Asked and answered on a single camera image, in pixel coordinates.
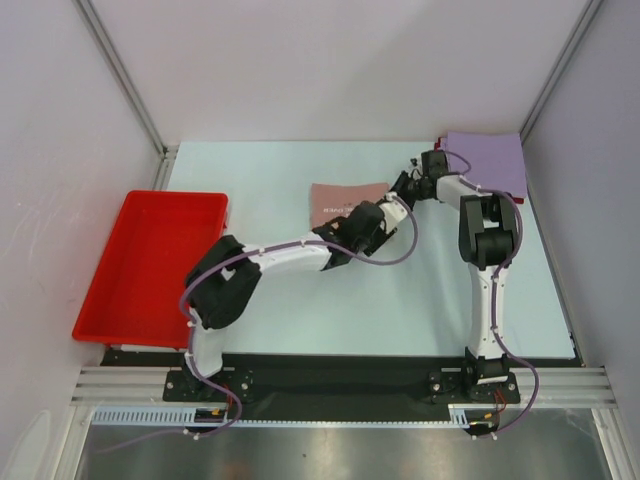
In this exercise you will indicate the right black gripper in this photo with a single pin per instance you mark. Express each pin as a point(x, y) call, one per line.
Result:
point(402, 186)

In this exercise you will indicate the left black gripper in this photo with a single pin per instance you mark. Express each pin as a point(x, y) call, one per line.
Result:
point(380, 236)

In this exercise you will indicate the pink t shirt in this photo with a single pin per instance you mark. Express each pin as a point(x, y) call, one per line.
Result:
point(330, 201)

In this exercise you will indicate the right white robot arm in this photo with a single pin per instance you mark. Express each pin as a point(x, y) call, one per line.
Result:
point(489, 238)

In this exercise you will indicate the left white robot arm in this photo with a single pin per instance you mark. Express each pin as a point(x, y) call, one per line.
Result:
point(219, 288)

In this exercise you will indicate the folded red t shirt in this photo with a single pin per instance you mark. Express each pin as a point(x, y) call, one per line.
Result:
point(515, 198)

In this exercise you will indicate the red plastic bin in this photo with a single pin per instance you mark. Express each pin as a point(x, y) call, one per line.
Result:
point(156, 240)

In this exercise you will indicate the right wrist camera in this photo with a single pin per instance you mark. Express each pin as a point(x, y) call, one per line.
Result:
point(430, 164)

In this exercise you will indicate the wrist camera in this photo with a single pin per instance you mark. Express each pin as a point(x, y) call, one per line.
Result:
point(430, 164)
point(393, 212)

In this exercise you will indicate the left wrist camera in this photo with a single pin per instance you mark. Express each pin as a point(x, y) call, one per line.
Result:
point(393, 212)

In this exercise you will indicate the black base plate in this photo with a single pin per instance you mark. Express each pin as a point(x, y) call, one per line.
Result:
point(345, 388)

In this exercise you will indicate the white cable duct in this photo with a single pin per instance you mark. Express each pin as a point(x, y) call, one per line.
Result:
point(209, 417)

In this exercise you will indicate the aluminium frame rail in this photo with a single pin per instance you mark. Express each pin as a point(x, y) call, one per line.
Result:
point(144, 386)

